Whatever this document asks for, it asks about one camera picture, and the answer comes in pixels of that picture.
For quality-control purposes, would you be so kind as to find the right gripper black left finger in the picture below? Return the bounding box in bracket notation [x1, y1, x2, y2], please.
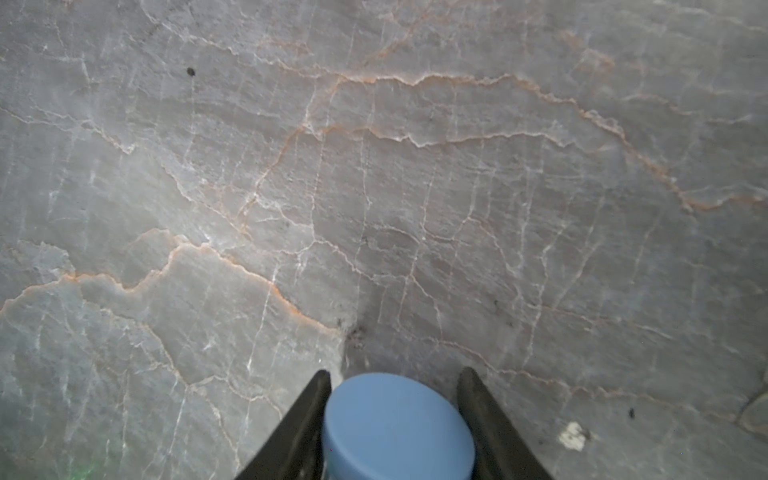
[235, 369, 332, 480]

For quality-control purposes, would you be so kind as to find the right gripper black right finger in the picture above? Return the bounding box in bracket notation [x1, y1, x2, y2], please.
[457, 367, 553, 480]

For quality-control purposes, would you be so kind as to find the blue hourglass number 30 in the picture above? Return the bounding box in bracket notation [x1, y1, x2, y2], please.
[321, 373, 476, 480]

